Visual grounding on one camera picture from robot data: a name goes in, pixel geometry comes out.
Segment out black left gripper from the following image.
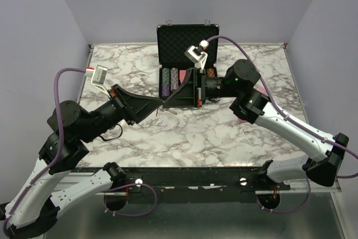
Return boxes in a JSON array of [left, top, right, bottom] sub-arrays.
[[81, 84, 166, 143]]

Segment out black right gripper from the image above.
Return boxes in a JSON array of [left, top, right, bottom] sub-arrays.
[[162, 68, 240, 109]]

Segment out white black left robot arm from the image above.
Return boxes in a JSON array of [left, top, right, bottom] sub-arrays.
[[1, 85, 163, 238]]

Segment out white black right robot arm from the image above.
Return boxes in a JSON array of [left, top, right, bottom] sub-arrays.
[[163, 59, 349, 190]]

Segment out red playing card deck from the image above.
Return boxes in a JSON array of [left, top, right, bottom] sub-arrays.
[[179, 69, 186, 84]]

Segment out orange blue chip stack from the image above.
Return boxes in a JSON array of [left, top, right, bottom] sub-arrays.
[[170, 68, 179, 93]]

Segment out green blue chip stack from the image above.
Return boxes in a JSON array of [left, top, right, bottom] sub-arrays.
[[162, 68, 170, 98]]

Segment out orange black chip stack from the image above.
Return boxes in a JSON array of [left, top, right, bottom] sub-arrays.
[[206, 68, 217, 77]]

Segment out black poker chip case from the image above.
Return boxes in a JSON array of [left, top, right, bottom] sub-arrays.
[[157, 24, 219, 101]]

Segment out pink box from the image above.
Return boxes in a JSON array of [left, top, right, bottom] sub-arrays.
[[238, 87, 267, 124]]

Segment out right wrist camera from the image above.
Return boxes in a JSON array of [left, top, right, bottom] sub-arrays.
[[184, 40, 209, 70]]

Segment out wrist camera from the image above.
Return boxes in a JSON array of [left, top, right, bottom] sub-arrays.
[[85, 65, 110, 97], [184, 40, 209, 70]]

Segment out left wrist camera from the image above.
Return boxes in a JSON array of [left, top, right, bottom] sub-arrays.
[[85, 65, 110, 97]]

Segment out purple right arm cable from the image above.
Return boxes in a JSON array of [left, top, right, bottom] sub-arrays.
[[206, 35, 358, 214]]

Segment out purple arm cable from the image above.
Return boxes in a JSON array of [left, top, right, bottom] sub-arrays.
[[206, 35, 358, 214], [2, 67, 157, 233]]

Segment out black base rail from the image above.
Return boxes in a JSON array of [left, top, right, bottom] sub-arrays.
[[92, 166, 291, 205]]

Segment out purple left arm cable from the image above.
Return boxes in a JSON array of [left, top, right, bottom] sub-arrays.
[[2, 67, 157, 233]]

